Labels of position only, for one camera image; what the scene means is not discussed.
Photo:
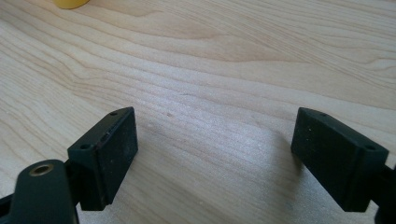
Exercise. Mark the yellow round object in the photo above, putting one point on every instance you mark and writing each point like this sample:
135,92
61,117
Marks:
70,3

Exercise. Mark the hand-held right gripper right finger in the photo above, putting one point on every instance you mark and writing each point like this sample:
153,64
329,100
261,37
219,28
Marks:
336,161

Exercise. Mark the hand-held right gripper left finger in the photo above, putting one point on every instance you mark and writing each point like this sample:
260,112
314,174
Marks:
106,158

